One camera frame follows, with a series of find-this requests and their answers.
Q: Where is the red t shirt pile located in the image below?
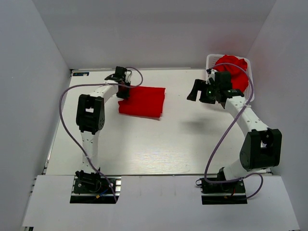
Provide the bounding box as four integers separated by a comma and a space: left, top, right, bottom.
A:
214, 55, 248, 92

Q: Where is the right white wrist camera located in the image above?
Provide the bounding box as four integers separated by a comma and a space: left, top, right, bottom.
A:
206, 68, 217, 85

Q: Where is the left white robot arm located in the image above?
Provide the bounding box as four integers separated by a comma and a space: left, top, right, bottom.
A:
76, 66, 132, 192

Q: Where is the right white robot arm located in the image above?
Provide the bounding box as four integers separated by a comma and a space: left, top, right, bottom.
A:
187, 71, 282, 192

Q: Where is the white plastic basket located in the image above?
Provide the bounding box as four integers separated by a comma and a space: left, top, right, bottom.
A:
206, 54, 254, 101

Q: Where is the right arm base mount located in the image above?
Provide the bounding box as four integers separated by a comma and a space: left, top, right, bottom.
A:
195, 178, 247, 205

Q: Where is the blue table label sticker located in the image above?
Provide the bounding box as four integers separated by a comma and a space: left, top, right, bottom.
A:
73, 72, 90, 77

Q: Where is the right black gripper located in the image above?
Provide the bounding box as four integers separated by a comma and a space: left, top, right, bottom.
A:
187, 79, 220, 104

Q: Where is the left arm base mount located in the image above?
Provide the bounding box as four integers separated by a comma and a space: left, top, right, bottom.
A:
70, 177, 116, 205

